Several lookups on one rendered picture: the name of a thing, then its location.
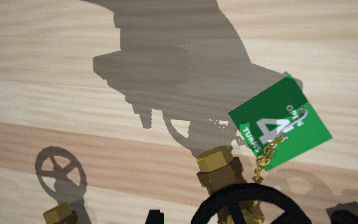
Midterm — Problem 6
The green tag with gold chain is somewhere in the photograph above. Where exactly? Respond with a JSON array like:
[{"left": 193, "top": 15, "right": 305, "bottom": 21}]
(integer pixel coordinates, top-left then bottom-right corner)
[{"left": 228, "top": 75, "right": 333, "bottom": 184}]

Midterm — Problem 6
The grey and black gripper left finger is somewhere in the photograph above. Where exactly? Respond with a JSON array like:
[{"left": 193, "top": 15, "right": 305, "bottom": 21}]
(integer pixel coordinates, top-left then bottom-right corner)
[{"left": 145, "top": 209, "right": 164, "bottom": 224}]

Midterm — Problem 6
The dark grey pipe with tee junction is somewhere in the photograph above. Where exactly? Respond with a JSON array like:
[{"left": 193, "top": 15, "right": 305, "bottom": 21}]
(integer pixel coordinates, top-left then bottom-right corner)
[{"left": 43, "top": 145, "right": 312, "bottom": 224}]

